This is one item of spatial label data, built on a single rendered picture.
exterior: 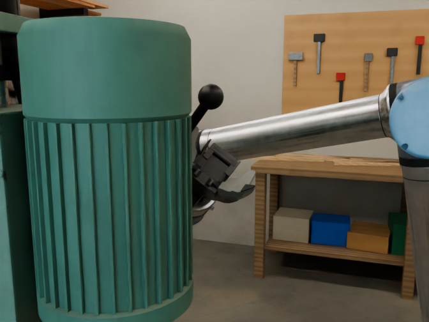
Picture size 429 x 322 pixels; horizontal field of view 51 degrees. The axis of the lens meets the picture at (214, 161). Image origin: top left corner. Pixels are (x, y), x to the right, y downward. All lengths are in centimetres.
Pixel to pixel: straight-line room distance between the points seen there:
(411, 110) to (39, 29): 52
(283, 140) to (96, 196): 59
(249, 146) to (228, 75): 285
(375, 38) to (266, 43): 83
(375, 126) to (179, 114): 53
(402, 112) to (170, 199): 41
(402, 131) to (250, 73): 310
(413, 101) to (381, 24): 295
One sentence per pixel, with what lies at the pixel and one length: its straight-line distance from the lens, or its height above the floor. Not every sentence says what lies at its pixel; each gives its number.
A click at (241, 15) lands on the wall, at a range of 383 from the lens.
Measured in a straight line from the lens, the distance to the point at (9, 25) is 53.
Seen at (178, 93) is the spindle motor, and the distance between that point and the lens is 44.
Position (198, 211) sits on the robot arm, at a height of 119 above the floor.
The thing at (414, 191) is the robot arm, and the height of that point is 128.
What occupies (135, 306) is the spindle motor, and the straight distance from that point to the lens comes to 47.
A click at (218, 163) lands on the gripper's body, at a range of 80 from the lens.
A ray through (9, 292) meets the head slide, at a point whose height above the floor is 123.
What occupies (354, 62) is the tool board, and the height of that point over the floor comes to 158.
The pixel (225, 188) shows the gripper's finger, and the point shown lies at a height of 127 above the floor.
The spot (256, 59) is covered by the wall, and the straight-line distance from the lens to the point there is 377.
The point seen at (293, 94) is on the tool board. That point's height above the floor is 133.
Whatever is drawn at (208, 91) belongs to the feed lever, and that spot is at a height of 144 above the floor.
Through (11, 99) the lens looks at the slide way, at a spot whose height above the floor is 143.
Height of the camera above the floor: 145
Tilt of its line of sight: 10 degrees down
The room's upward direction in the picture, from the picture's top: straight up
